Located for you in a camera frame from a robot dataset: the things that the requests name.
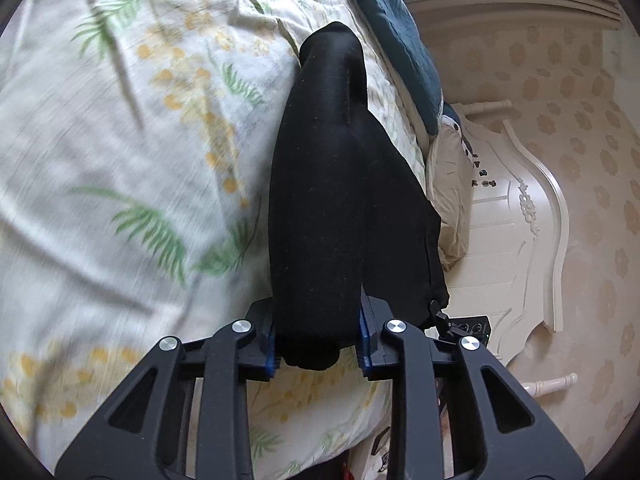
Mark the beige pillow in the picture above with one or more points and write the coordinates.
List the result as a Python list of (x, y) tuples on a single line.
[(449, 175)]

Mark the black pants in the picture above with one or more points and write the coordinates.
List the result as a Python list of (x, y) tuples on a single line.
[(347, 216)]

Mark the floral bed sheet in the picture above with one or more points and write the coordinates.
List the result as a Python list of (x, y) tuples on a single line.
[(136, 141)]

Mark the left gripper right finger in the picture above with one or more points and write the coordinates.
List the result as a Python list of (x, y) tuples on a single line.
[(497, 430)]

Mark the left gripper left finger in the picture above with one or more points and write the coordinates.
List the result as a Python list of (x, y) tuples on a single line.
[(141, 431)]

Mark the white carved headboard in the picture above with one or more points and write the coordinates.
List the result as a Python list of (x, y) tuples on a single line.
[(519, 226)]

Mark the teal blue blanket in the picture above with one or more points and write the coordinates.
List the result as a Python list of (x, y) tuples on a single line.
[(397, 33)]

